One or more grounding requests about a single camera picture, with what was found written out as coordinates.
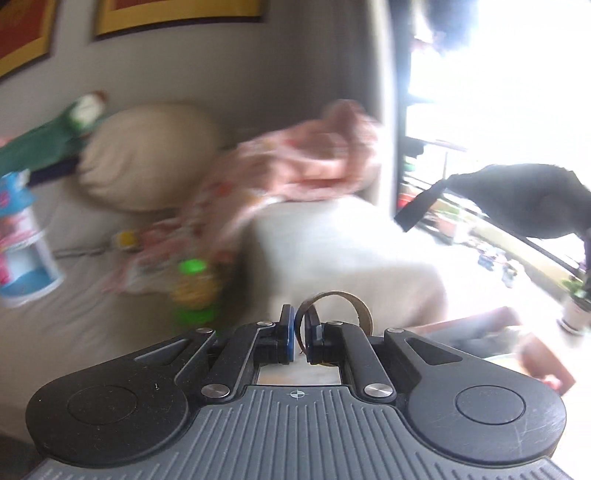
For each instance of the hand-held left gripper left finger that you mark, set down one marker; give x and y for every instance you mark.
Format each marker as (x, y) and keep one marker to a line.
(289, 334)

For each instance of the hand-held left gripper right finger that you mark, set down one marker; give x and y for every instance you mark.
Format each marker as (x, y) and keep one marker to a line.
(315, 341)

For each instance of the brown tape roll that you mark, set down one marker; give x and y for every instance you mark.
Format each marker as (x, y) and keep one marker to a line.
(358, 309)

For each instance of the black fabric pouch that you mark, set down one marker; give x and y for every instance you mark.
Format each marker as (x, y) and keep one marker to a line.
(526, 198)

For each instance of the grey sofa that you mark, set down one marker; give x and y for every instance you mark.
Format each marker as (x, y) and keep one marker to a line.
(323, 258)

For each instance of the bottle with green cap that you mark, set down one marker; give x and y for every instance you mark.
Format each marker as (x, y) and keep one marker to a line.
(196, 290)

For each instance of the pink printed blanket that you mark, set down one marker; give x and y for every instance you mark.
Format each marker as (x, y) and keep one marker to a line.
(295, 161)

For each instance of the small yellow toy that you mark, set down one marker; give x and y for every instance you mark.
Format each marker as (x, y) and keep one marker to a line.
(125, 240)

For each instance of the beige pillow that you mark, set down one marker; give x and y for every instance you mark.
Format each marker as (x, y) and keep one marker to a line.
(147, 157)

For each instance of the white plant pot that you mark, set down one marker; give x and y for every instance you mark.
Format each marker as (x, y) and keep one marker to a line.
(575, 314)

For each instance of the blue pink white container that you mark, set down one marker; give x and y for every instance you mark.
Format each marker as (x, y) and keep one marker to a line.
(23, 249)

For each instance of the green plush toy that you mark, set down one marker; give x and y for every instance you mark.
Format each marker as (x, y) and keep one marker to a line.
(46, 134)

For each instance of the wide framed picture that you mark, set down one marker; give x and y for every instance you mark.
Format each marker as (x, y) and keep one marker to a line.
(180, 16)

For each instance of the framed red picture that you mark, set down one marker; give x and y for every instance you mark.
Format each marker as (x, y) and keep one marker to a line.
(23, 32)

